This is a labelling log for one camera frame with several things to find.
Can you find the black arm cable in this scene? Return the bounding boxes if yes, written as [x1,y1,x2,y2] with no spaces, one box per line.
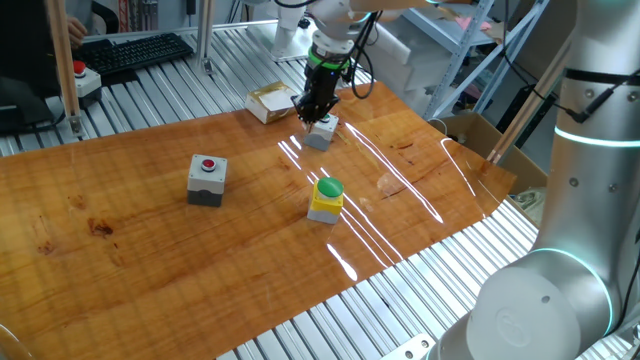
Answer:
[343,0,640,126]

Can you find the gold tissue pack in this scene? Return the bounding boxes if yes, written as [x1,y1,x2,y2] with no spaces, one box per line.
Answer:
[243,81,300,125]

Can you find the glossy wood-grain mat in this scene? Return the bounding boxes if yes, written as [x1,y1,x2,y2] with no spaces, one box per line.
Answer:
[0,81,518,360]

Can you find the wooden pole with bracket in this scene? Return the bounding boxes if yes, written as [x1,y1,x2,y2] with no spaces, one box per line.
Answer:
[44,0,85,137]

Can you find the white stand on plate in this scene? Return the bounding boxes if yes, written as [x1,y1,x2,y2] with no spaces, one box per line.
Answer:
[247,7,321,64]

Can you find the bystander bare hand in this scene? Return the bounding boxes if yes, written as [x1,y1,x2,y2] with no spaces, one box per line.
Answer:
[66,14,89,50]

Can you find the red emergency stop box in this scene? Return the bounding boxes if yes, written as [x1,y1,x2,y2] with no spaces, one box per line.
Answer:
[72,59,104,109]

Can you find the grey metal shelf rack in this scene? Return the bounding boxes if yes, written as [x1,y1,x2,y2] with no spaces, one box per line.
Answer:
[399,0,551,121]

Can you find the black keyboard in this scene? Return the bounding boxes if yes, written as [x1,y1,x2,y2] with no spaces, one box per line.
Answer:
[77,32,195,76]

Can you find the cardboard box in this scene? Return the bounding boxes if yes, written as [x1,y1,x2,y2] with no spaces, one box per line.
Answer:
[429,112,550,226]

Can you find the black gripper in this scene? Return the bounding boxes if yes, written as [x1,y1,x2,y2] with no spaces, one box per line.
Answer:
[292,64,344,126]

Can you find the upright aluminium post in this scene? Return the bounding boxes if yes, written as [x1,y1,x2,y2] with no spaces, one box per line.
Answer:
[195,0,217,75]

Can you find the yellow box green mushroom button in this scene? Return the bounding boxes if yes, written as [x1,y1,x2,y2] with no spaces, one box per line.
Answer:
[306,176,346,226]

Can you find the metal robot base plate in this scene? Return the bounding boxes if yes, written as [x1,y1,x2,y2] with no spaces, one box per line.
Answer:
[379,333,437,360]

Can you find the white foam blocks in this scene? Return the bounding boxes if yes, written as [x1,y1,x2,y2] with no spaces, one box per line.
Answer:
[359,22,446,104]

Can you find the grey box red button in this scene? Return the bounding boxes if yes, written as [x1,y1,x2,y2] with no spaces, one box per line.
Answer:
[186,153,229,208]

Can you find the grey box small green button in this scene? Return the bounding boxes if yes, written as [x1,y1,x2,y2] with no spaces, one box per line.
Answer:
[302,112,340,153]

